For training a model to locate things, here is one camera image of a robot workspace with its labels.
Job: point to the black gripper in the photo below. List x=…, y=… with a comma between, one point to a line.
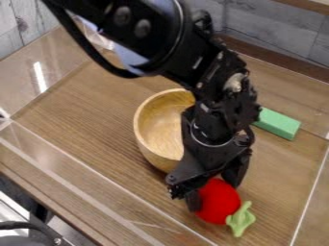
x=204, y=160

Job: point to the clear acrylic corner bracket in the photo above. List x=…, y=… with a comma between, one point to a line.
x=95, y=37

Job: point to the clear acrylic tray walls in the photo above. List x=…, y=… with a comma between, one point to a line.
x=69, y=152

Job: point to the green rectangular block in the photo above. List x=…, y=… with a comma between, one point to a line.
x=277, y=124

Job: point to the red plush strawberry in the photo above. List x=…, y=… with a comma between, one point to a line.
x=223, y=208

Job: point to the wooden bowl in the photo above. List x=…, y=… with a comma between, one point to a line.
x=156, y=127

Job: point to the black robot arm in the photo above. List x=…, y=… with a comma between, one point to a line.
x=156, y=37

